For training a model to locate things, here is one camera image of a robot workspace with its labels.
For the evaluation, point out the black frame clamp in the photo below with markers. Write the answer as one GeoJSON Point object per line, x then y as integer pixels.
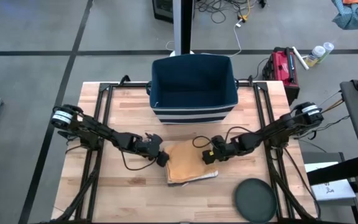
{"type": "Point", "coordinates": [250, 80]}
{"type": "Point", "coordinates": [124, 79]}

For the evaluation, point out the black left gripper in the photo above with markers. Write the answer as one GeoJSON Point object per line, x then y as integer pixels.
{"type": "Point", "coordinates": [149, 146]}

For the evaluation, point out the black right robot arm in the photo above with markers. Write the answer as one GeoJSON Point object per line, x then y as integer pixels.
{"type": "Point", "coordinates": [278, 130]}

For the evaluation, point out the silver black tower fan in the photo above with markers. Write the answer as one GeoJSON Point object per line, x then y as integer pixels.
{"type": "Point", "coordinates": [182, 25]}

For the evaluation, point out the red black tool case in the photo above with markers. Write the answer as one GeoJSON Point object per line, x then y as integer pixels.
{"type": "Point", "coordinates": [281, 68]}

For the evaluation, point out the white paper box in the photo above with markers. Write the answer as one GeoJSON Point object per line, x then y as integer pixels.
{"type": "Point", "coordinates": [334, 193]}

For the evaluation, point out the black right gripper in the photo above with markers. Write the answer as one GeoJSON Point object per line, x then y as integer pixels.
{"type": "Point", "coordinates": [225, 147]}

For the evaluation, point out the white towel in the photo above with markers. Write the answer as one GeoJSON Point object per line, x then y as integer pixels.
{"type": "Point", "coordinates": [211, 175]}

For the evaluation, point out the green bottle white cap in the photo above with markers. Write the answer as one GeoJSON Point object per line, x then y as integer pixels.
{"type": "Point", "coordinates": [328, 48]}

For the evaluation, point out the dark green round plate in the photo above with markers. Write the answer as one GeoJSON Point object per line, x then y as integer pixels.
{"type": "Point", "coordinates": [256, 200]}

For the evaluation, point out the navy white striped fabric bin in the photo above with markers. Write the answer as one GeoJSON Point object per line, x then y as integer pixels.
{"type": "Point", "coordinates": [194, 87]}

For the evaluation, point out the orange towel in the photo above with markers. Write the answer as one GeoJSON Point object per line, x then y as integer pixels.
{"type": "Point", "coordinates": [188, 158]}

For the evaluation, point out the black aluminium crossbar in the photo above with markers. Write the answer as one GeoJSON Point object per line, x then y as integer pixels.
{"type": "Point", "coordinates": [132, 84]}

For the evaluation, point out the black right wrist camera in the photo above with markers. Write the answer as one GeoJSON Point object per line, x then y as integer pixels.
{"type": "Point", "coordinates": [208, 157]}

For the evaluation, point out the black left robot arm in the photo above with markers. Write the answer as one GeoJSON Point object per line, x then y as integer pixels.
{"type": "Point", "coordinates": [98, 130]}

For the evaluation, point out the black diagonal bar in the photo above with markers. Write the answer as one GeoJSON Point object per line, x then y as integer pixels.
{"type": "Point", "coordinates": [337, 171]}

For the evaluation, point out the white tube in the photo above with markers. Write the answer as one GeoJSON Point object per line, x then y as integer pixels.
{"type": "Point", "coordinates": [300, 58]}

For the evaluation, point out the yellow label bottle white cap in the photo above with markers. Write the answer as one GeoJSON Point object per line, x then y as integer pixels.
{"type": "Point", "coordinates": [315, 56]}

